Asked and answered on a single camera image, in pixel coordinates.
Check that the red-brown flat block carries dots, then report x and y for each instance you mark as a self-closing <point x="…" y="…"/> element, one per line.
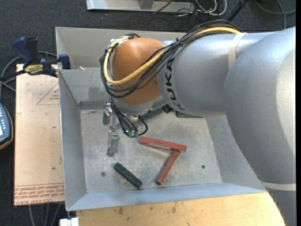
<point x="167" y="168"/>
<point x="162" y="144"/>

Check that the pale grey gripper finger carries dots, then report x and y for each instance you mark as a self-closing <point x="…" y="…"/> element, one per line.
<point x="107" y="116"/>
<point x="113" y="145"/>

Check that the brown cardboard board, red print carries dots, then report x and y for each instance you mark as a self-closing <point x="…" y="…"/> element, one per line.
<point x="37" y="135"/>

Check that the grey metal bin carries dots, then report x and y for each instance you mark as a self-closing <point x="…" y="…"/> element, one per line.
<point x="150" y="173"/>

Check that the dark green flat block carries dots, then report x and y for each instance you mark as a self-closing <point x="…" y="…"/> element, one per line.
<point x="188" y="115"/>
<point x="152" y="114"/>
<point x="128" y="175"/>

